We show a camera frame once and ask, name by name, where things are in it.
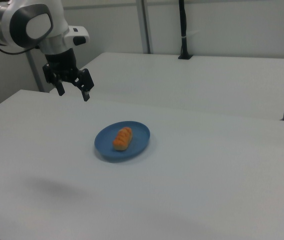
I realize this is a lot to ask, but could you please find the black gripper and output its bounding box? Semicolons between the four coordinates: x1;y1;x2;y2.
43;48;95;102

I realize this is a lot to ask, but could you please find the orange bread loaf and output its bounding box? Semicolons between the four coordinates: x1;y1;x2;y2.
112;126;133;152

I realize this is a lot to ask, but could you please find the blue round plate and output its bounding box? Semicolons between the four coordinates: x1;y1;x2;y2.
94;120;151;163

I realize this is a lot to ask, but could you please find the white side table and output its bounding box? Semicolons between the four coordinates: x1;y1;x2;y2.
80;51;284;122

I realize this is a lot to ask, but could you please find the black pole with clamp base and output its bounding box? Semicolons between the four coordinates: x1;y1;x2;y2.
177;0;193;60

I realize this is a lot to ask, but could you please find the grey aluminium frame post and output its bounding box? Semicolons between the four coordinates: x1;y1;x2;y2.
136;0;155;54
26;50;45;93

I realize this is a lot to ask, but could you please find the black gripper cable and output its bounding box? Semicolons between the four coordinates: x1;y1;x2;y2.
0;39;40;55

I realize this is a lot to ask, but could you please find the white cable tie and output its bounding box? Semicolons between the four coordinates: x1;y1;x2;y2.
181;30;200;40

